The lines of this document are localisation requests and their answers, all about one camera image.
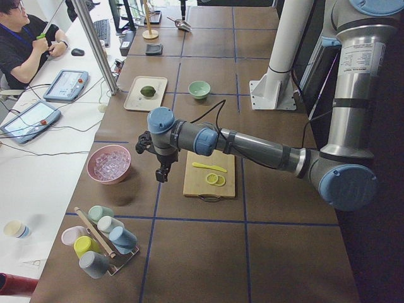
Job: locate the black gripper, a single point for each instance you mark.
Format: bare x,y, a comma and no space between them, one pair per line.
165,160
183,9

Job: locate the green ceramic bowl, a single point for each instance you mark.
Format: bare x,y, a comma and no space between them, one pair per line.
199,89

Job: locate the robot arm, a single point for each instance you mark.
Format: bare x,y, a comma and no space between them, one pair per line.
340,170

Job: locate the pink bowl with ice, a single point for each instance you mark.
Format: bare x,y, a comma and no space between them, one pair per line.
109,165

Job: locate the metal scoop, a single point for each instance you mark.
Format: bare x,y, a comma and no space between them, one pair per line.
181,24

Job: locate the black tray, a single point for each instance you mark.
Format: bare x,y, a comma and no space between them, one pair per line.
155,17

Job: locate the wooden paper towel stand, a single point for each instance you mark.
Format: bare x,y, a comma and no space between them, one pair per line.
149,33

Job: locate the dark grey square dish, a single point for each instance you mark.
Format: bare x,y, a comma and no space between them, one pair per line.
154,49

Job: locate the lemon slices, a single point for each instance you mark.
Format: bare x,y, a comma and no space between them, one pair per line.
215,179

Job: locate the wooden cutting board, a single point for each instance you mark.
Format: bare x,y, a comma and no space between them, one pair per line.
194,179

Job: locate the yellow plastic knife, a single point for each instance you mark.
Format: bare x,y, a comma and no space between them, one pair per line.
212,167

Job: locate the black power box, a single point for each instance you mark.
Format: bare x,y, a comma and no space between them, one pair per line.
126,42

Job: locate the white cup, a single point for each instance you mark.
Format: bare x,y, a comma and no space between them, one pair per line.
107,223

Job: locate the green cup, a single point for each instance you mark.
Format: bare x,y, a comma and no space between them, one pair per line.
96,212

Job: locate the blue cup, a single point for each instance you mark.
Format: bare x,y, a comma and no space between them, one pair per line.
123,239

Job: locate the black keyboard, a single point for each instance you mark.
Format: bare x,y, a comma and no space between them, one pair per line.
102,28

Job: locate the beige serving tray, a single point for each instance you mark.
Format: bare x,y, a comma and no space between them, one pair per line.
137,102

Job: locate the green lime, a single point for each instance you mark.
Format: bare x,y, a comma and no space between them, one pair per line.
148,91

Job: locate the yellow cup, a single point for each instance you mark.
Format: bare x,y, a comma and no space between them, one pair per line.
84,244

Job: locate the pink cup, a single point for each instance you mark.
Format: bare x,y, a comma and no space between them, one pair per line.
70,235

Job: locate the grey cup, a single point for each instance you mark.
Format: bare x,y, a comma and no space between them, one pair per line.
94,264

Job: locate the black computer mouse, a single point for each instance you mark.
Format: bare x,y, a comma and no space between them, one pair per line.
77,52

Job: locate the far teach pendant tablet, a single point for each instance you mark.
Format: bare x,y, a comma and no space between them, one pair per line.
67,86

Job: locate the teach pendant tablet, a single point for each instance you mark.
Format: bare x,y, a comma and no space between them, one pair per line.
67,86
31,122

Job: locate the near teach pendant tablet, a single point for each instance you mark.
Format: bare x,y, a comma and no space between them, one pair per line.
31,122

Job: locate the paper cup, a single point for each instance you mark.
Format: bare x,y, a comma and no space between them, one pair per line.
17,229

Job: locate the seated person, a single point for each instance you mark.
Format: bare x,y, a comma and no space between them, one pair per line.
26,44

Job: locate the red object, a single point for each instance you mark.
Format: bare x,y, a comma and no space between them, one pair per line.
14,285

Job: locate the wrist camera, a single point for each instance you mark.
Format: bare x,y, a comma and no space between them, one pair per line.
145,143

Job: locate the cup rack with wooden handle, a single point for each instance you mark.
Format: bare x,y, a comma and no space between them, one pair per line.
116,259

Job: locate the aluminium frame post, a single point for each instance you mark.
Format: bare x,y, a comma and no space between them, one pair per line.
101,59

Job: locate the white pillar mount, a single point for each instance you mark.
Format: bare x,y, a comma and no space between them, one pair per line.
274,91

